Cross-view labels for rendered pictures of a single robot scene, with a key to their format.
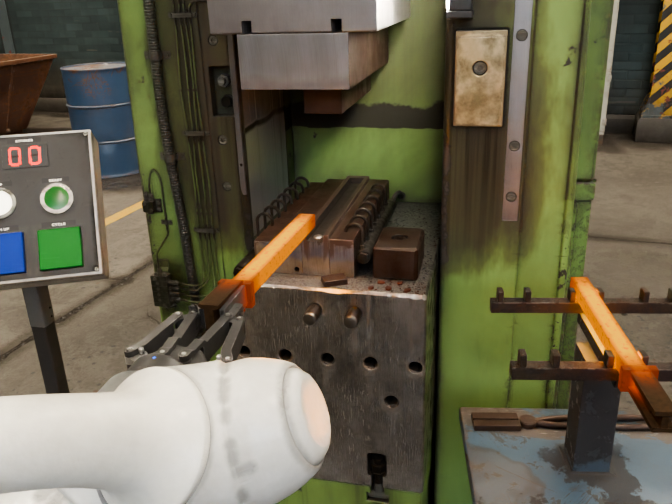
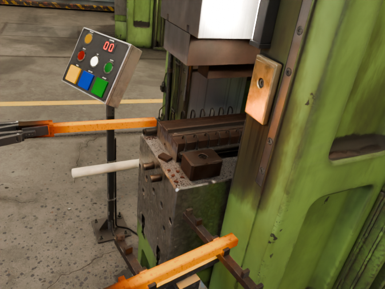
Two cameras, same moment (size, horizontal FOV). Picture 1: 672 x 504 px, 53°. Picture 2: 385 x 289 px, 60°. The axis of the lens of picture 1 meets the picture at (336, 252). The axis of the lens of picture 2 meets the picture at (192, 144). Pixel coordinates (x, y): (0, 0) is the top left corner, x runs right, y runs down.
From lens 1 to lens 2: 0.97 m
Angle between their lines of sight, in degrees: 43
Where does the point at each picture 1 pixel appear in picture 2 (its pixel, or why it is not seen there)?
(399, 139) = not seen: hidden behind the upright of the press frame
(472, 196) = (247, 157)
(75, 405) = not seen: outside the picture
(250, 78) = (165, 43)
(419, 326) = (173, 202)
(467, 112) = (250, 106)
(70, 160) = (119, 54)
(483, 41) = (265, 66)
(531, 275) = (261, 223)
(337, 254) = (173, 147)
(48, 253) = (95, 87)
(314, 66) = (180, 47)
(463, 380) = not seen: hidden behind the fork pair
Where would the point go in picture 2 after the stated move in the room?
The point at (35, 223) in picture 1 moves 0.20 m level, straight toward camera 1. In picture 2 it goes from (98, 74) to (66, 86)
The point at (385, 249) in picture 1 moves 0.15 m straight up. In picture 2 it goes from (184, 156) to (189, 116)
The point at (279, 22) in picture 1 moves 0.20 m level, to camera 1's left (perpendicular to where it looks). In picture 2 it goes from (175, 19) to (141, 6)
